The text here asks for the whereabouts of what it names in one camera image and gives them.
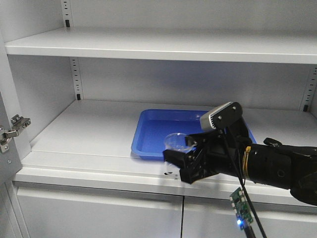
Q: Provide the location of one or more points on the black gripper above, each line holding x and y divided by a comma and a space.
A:
215, 153

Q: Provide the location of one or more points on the left cabinet door hinge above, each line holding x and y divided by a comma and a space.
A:
19, 123

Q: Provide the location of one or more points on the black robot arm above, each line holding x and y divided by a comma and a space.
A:
293, 168

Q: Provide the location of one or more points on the green circuit board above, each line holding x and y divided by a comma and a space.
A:
241, 208

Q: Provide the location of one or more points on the clear glass beaker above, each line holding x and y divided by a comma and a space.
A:
176, 142

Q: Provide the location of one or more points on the blue plastic tray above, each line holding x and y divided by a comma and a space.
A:
154, 125

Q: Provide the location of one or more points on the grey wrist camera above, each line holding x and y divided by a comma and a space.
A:
221, 116

